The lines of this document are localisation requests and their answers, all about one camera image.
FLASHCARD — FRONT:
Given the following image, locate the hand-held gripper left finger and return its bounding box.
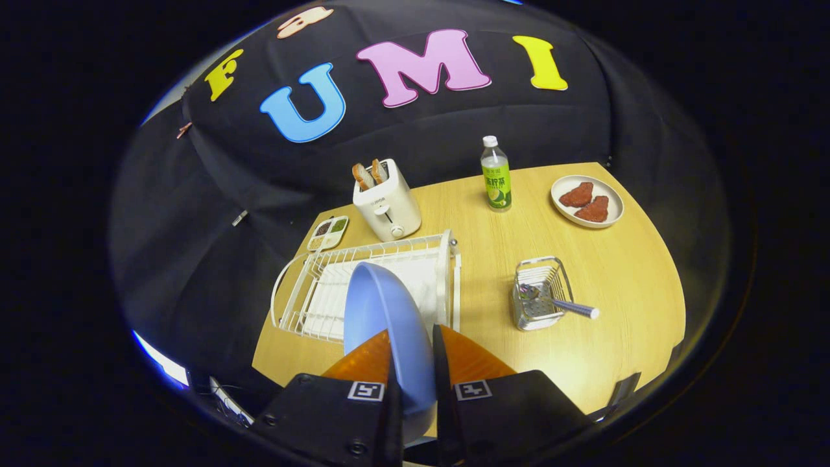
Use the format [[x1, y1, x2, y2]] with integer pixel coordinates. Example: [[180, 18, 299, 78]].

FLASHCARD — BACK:
[[250, 329, 404, 467]]

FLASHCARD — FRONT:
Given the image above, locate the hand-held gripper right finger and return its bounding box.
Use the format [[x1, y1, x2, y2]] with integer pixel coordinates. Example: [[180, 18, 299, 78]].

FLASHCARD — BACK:
[[433, 324, 594, 467]]

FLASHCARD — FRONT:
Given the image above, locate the metal wire basket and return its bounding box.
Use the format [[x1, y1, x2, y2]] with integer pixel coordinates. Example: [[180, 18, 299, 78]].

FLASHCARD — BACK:
[[512, 256, 575, 332]]

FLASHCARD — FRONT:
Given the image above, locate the white wire dish rack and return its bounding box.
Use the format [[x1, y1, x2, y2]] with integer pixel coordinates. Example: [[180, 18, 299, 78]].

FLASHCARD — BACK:
[[270, 229, 462, 343]]

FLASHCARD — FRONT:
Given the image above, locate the blue plate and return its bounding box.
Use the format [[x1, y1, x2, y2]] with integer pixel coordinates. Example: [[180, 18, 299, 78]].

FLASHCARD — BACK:
[[342, 261, 439, 448]]

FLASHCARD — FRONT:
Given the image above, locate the metal spoon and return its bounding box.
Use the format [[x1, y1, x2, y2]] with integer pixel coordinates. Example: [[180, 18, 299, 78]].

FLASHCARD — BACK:
[[519, 283, 600, 320]]

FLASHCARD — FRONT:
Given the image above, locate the white round dish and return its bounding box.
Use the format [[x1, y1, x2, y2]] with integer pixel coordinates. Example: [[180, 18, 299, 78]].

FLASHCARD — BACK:
[[550, 174, 624, 229]]

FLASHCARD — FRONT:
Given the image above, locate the divided seasoning tray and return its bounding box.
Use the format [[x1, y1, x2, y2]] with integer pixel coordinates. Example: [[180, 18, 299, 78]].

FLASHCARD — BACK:
[[307, 215, 350, 252]]

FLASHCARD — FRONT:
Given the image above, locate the white toaster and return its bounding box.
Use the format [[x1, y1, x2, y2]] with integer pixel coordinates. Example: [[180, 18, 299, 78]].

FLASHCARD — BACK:
[[352, 159, 423, 243]]

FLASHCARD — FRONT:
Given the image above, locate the red meat piece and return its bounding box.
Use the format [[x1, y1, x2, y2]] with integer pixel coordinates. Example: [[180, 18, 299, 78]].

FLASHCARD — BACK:
[[559, 182, 595, 208], [574, 195, 610, 223]]

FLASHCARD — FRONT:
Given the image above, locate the green label drink bottle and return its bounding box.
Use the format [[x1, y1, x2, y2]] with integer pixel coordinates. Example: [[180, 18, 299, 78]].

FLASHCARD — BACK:
[[480, 135, 513, 213]]

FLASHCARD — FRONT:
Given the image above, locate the black backdrop cloth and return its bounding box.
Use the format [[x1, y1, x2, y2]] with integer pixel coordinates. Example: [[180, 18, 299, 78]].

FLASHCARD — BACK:
[[109, 0, 652, 396]]

